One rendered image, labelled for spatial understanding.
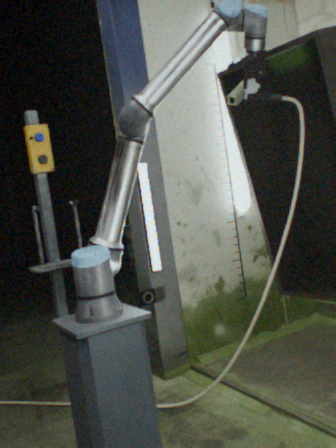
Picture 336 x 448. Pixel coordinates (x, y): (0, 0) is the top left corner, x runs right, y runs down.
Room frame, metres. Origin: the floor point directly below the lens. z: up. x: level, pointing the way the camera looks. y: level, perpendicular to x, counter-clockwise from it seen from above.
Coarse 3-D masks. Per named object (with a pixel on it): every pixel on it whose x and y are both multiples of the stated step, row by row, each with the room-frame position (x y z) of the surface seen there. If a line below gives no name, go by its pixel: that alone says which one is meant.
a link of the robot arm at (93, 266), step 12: (84, 252) 1.82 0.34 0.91; (96, 252) 1.81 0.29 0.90; (108, 252) 1.85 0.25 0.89; (72, 264) 1.83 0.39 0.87; (84, 264) 1.79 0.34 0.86; (96, 264) 1.79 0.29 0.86; (108, 264) 1.83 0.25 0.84; (84, 276) 1.79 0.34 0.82; (96, 276) 1.79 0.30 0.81; (108, 276) 1.82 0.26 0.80; (84, 288) 1.79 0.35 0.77; (96, 288) 1.79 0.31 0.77; (108, 288) 1.81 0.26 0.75
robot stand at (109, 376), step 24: (144, 312) 1.82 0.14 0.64; (72, 336) 1.69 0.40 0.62; (96, 336) 1.70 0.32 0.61; (120, 336) 1.75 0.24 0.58; (144, 336) 1.82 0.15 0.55; (72, 360) 1.78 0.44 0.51; (96, 360) 1.70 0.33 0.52; (120, 360) 1.74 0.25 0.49; (144, 360) 1.79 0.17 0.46; (72, 384) 1.82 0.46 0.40; (96, 384) 1.69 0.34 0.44; (120, 384) 1.74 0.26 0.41; (144, 384) 1.78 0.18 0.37; (72, 408) 1.87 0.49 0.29; (96, 408) 1.69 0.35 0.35; (120, 408) 1.73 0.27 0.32; (144, 408) 1.78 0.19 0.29; (96, 432) 1.69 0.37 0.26; (120, 432) 1.72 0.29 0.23; (144, 432) 1.77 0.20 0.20
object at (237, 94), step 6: (240, 84) 2.18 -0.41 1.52; (234, 90) 2.09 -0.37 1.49; (240, 90) 2.10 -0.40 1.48; (228, 96) 2.06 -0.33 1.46; (234, 96) 2.04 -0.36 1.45; (240, 96) 2.07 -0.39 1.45; (252, 96) 2.11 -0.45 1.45; (258, 96) 2.10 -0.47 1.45; (264, 96) 2.09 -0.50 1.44; (270, 96) 2.08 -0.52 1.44; (276, 96) 2.08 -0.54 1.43; (282, 96) 2.07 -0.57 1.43; (228, 102) 2.06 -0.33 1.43; (234, 102) 2.05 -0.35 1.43
